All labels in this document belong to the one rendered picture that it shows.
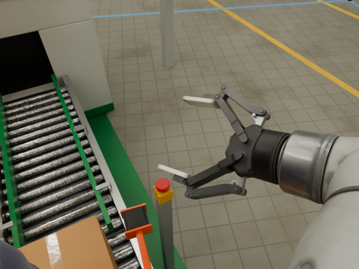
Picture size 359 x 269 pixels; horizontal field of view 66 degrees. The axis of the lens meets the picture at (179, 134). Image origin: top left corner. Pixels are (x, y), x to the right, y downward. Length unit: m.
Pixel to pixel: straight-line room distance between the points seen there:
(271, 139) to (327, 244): 0.18
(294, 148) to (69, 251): 1.07
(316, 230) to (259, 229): 2.10
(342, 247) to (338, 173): 0.11
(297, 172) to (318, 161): 0.03
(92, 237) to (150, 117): 1.98
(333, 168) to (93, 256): 1.04
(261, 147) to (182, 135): 2.48
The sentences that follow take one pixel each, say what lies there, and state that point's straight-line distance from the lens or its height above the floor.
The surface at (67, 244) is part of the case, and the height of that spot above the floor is 0.95.
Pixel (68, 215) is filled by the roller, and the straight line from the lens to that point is 1.84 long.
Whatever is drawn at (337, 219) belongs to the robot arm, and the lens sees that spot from 0.28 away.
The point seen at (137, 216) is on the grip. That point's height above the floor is 1.25.
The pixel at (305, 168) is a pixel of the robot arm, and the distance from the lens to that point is 0.37.
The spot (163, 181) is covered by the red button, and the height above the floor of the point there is 1.04.
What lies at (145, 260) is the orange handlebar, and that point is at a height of 1.24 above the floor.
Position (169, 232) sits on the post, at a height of 0.60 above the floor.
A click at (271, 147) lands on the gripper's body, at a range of 0.39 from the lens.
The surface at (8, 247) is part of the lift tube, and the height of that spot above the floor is 1.72.
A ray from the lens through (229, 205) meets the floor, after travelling 2.42.
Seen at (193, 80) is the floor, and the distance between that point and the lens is 3.58.
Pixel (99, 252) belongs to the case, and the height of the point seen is 0.95.
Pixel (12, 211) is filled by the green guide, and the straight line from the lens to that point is 1.89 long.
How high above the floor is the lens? 2.08
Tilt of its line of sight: 47 degrees down
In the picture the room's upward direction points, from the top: straight up
